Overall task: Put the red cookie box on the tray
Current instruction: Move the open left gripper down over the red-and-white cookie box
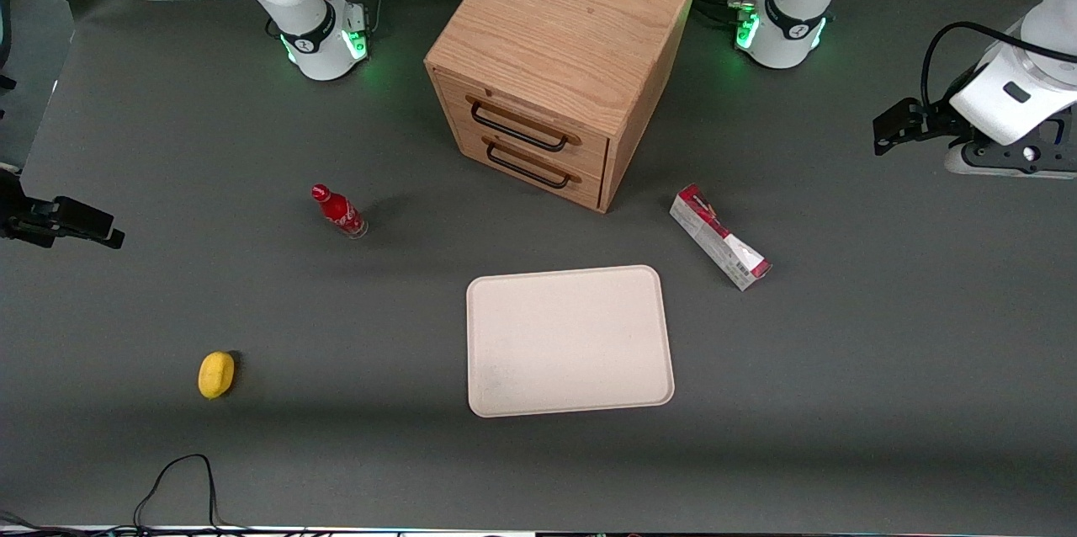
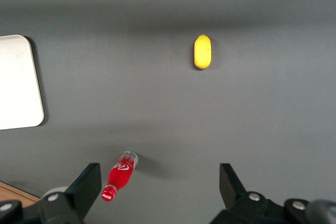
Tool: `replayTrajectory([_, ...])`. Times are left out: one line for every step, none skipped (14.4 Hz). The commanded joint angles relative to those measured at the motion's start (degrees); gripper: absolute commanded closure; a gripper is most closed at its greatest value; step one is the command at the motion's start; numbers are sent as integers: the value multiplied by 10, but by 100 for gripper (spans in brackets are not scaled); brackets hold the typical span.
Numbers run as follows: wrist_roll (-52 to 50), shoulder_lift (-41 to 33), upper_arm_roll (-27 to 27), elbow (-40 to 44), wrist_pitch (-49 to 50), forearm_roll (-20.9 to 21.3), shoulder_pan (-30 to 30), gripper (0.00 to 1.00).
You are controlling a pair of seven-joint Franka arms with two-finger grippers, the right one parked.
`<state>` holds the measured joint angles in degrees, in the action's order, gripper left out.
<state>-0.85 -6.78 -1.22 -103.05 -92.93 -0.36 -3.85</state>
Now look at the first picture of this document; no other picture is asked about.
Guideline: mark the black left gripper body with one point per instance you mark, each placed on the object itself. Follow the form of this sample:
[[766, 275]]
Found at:
[[936, 120]]

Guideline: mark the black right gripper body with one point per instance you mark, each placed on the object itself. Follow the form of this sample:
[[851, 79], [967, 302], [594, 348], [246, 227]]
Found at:
[[34, 217]]

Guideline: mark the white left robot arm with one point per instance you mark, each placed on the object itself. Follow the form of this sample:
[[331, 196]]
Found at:
[[791, 15]]

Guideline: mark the red cookie box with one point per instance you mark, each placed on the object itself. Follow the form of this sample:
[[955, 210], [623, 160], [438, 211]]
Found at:
[[715, 234]]

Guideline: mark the white rectangular tray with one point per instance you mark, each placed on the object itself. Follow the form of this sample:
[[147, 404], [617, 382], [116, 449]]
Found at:
[[568, 341]]

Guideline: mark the yellow lemon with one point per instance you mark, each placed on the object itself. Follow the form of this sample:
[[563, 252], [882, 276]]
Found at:
[[215, 374]]

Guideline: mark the red cola bottle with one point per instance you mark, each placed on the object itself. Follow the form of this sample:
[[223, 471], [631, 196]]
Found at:
[[338, 210]]

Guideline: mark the wooden two-drawer cabinet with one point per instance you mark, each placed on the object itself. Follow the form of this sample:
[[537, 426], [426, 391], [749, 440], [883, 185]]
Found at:
[[564, 7]]

